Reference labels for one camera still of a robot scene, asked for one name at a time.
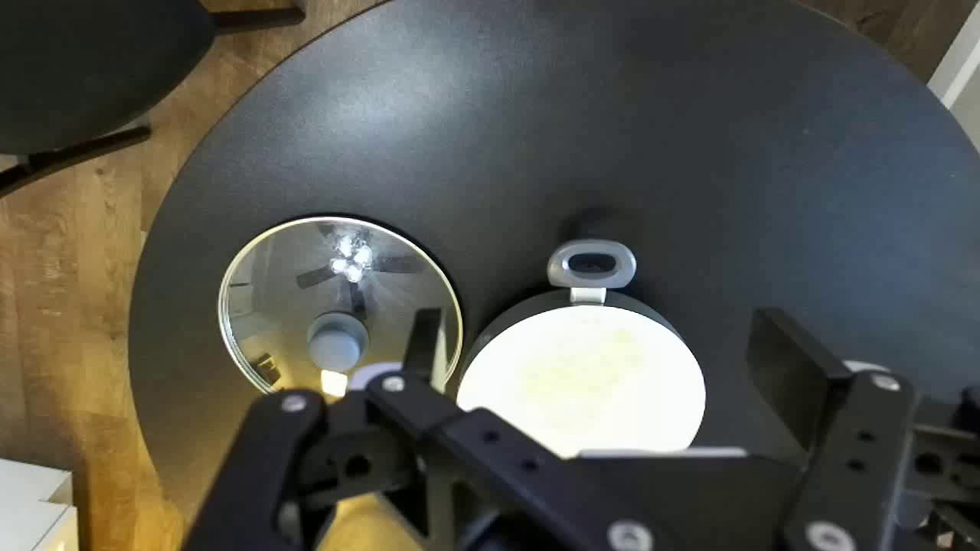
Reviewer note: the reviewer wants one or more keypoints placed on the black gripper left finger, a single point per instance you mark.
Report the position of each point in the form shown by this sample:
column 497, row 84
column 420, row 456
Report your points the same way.
column 252, row 501

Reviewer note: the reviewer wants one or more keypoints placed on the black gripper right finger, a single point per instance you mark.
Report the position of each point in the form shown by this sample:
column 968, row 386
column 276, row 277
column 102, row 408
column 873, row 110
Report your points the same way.
column 853, row 433

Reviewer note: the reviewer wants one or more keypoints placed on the round black table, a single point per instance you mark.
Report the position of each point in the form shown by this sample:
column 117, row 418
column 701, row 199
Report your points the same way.
column 749, row 151

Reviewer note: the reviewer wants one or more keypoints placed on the black chair by window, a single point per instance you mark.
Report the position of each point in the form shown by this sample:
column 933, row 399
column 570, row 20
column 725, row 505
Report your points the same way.
column 77, row 75

